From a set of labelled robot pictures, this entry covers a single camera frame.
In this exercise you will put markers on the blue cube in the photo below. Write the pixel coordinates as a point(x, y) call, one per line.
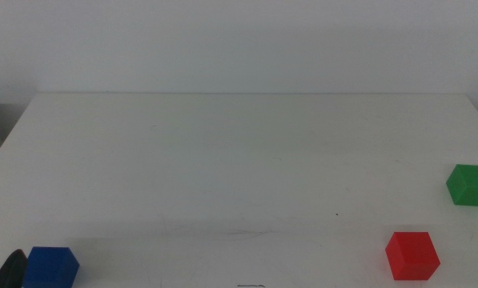
point(48, 268)

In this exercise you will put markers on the red cube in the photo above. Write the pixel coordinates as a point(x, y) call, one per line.
point(412, 256)

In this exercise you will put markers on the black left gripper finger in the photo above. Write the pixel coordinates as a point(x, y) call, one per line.
point(10, 272)

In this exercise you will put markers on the green cube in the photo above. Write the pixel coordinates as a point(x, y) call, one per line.
point(468, 186)

